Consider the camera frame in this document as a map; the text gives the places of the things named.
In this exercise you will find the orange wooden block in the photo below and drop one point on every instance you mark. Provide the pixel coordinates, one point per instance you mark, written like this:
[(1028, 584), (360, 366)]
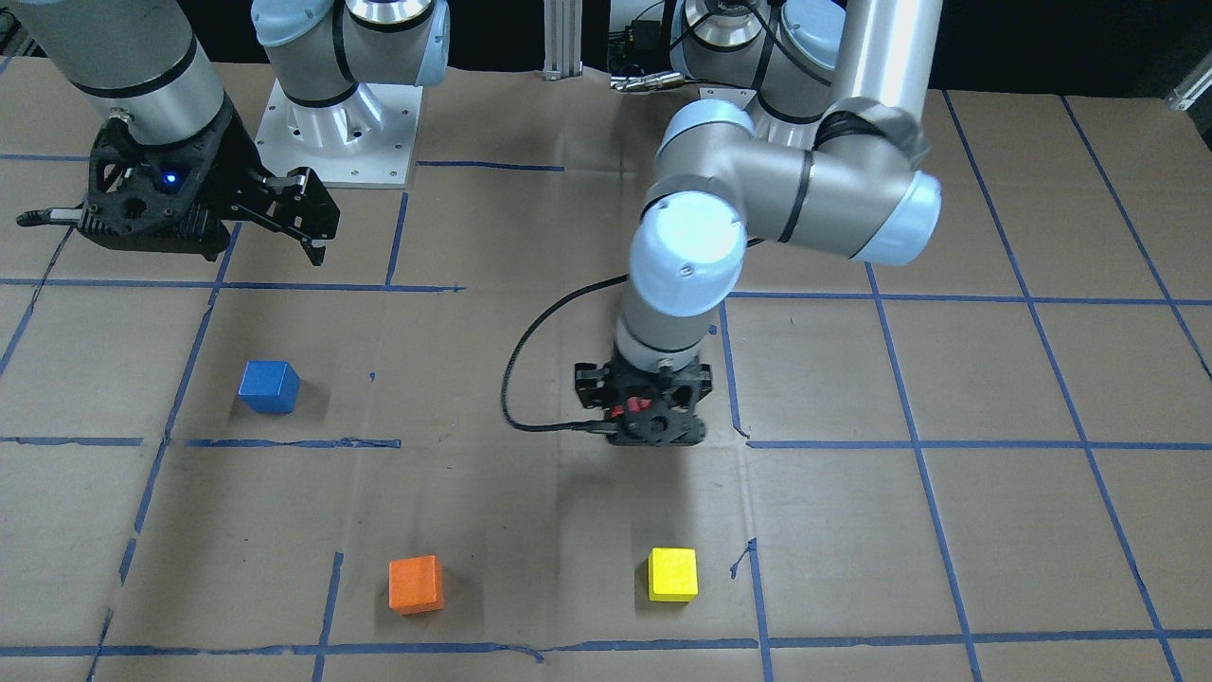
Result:
[(415, 585)]

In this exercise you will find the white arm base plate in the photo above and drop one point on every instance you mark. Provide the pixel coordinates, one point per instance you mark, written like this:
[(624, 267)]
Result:
[(365, 142)]

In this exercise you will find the aluminium frame post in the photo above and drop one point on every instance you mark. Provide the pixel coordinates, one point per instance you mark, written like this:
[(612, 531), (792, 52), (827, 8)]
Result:
[(562, 28)]

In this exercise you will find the blue wooden block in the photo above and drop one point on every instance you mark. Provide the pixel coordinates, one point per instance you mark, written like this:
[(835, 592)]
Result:
[(269, 387)]

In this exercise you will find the red wooden block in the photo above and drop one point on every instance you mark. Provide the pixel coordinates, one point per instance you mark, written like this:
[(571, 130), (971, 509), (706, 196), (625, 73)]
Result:
[(631, 405)]

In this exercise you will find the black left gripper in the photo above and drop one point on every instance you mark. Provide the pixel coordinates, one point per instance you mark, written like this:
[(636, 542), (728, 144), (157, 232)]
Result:
[(589, 383)]

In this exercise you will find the brown cardboard table cover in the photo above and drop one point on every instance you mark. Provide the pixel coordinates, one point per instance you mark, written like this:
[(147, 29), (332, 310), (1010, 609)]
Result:
[(411, 463)]

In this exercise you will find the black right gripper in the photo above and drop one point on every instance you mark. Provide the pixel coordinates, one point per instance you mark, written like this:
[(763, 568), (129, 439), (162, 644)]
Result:
[(230, 154)]

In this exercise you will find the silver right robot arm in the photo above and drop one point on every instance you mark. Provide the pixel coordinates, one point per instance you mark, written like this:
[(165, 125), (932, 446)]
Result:
[(144, 57)]

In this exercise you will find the yellow wooden block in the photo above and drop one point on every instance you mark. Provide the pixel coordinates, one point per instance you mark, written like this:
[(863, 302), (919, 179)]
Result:
[(673, 574)]

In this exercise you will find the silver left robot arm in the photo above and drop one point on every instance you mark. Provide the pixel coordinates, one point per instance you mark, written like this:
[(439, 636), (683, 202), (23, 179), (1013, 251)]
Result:
[(827, 155)]

